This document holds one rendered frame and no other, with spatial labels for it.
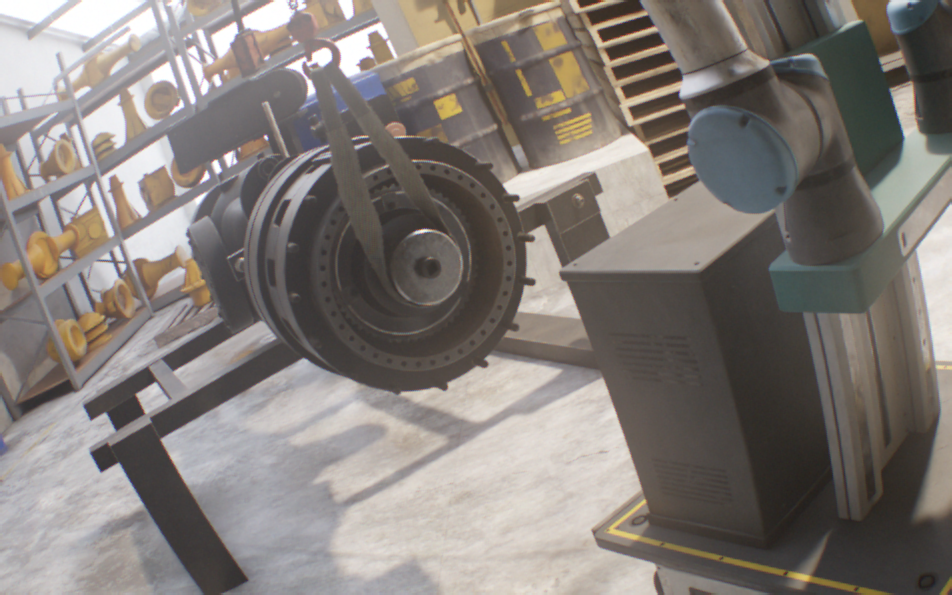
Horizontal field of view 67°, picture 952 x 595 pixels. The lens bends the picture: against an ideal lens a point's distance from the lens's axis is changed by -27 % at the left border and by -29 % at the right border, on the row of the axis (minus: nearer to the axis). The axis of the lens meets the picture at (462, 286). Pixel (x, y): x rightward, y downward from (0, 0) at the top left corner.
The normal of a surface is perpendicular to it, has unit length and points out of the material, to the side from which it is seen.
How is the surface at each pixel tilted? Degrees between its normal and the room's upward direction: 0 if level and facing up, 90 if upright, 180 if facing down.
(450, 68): 90
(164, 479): 90
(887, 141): 90
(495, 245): 76
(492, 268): 61
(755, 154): 97
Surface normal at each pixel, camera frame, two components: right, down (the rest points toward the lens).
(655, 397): -0.78, 0.45
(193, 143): -0.05, 0.27
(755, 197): -0.60, 0.55
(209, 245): 0.08, -0.43
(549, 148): -0.47, 0.41
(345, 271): 0.36, 0.08
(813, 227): -0.72, 0.15
